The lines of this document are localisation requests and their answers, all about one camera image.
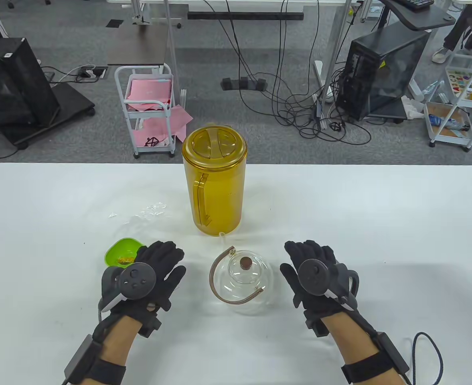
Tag person's left hand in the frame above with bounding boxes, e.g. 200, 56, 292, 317
111, 241, 186, 337

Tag person's right hand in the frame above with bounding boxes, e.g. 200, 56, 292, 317
280, 240, 359, 337

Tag green plastic bowl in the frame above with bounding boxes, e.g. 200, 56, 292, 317
105, 237, 146, 268

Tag glass lid with brown knob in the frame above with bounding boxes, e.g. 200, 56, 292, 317
228, 255, 260, 286

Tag yellow plastic pitcher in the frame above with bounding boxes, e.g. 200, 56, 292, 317
182, 125, 247, 237

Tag person's left forearm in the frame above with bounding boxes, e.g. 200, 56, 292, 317
65, 315, 148, 385

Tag black right hand controller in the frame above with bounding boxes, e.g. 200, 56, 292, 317
298, 259, 359, 311

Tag black hand controller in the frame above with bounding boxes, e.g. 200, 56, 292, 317
298, 259, 359, 311
101, 263, 156, 313

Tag black left hand controller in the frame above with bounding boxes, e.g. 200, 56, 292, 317
101, 263, 156, 313

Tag clear plastic wrap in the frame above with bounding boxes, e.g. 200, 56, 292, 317
108, 203, 170, 220

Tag white rolling cart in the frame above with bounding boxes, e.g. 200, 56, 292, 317
114, 63, 177, 159

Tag pink plastic sheet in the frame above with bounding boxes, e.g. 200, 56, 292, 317
139, 104, 194, 147

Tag pink paper stack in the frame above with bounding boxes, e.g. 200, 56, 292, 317
124, 77, 173, 112

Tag black power strip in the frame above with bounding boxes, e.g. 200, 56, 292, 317
221, 77, 268, 92

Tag white plastic bags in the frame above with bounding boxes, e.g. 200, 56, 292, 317
400, 95, 425, 120

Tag black rolling platform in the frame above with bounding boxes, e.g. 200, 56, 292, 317
0, 82, 96, 150

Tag blue packet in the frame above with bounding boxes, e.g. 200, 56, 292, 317
428, 114, 471, 131

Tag floor socket box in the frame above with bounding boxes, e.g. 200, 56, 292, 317
75, 66, 109, 83

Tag brown cardboard sheet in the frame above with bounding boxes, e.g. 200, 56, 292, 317
425, 102, 472, 139

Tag black computer tower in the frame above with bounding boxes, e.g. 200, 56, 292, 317
335, 19, 432, 122

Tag dark brown board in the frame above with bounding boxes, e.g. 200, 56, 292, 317
107, 22, 169, 67

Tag colourful puzzle board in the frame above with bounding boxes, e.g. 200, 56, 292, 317
446, 69, 472, 95

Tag black side desk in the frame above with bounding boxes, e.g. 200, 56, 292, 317
380, 0, 457, 31

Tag black keyboard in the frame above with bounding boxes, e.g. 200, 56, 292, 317
396, 0, 436, 11

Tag glass teapot with brown handle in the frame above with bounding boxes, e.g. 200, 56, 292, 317
209, 233, 274, 315

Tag grey glove cable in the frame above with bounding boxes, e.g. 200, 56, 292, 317
98, 301, 112, 333

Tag black wrist strap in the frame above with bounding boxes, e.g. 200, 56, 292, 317
85, 357, 126, 385
341, 351, 397, 383

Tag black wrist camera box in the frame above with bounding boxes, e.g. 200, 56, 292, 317
64, 335, 102, 381
374, 331, 409, 375

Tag tangle of black cables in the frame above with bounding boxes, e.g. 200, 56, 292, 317
202, 0, 373, 146

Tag black braided loop cord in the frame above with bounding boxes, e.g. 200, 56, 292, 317
410, 332, 444, 385

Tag white wire cart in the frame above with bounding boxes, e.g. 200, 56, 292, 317
423, 54, 472, 152

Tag white desk frame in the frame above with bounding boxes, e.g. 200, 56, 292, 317
107, 0, 365, 131

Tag black cable tray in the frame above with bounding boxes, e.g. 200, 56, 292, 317
187, 11, 304, 21

